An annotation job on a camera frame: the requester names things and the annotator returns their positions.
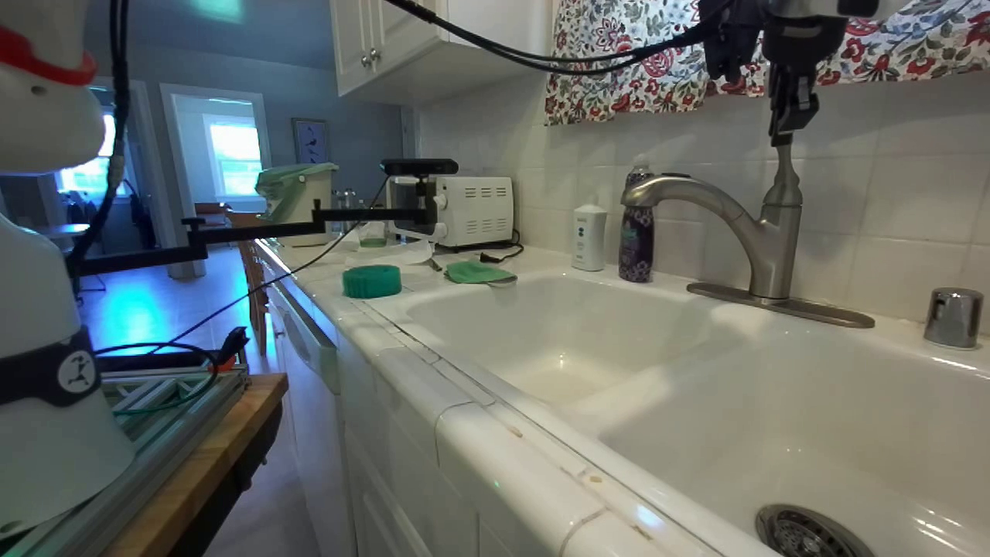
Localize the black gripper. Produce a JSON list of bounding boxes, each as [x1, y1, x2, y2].
[[764, 17, 848, 148]]

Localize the grey metal faucet spout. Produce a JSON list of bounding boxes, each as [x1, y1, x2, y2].
[[619, 170, 878, 331]]

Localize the floral fabric curtain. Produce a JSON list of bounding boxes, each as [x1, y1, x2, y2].
[[541, 0, 990, 130]]

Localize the purple dish soap bottle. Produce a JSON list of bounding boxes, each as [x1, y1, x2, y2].
[[614, 165, 660, 284]]

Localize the white pump soap bottle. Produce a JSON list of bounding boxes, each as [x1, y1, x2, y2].
[[568, 199, 611, 277]]

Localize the chrome sink air gap cap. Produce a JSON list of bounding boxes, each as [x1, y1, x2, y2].
[[921, 284, 987, 349]]

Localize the white double kitchen sink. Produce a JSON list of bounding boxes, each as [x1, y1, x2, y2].
[[390, 268, 990, 557]]

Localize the white toaster oven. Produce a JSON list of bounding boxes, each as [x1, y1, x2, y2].
[[383, 175, 516, 250]]

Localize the green cloth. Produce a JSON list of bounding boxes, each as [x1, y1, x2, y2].
[[443, 256, 519, 287]]

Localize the white upper cabinets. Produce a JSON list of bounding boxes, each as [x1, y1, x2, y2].
[[327, 0, 559, 106]]

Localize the white cabinets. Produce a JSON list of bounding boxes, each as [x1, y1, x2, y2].
[[255, 241, 581, 557], [327, 0, 559, 106]]

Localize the metal sink drain strainer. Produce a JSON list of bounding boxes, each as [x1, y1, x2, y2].
[[750, 502, 878, 557]]

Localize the teal towel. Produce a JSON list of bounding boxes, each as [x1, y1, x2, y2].
[[340, 264, 404, 303]]

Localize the container with green lid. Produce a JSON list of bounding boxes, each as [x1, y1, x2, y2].
[[254, 161, 342, 249]]

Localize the white lower cabinets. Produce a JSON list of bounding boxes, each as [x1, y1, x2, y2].
[[255, 241, 581, 557]]

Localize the white framed glass door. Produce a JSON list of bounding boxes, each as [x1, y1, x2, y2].
[[156, 83, 273, 218]]

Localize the wooden cart top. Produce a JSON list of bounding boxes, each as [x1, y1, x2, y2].
[[103, 372, 291, 557]]

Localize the grey robot mounting platform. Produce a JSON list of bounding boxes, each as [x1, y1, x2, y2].
[[0, 366, 255, 557]]

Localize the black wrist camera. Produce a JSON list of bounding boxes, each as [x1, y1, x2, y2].
[[698, 0, 771, 87]]

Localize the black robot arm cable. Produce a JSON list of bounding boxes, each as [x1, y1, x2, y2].
[[64, 0, 725, 274]]

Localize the framed wall picture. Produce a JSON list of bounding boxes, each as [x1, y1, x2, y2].
[[291, 114, 333, 168]]

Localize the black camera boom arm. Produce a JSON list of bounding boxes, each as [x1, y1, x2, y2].
[[64, 199, 437, 279]]

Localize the thin black camera cable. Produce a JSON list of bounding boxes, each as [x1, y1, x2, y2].
[[97, 219, 357, 359]]

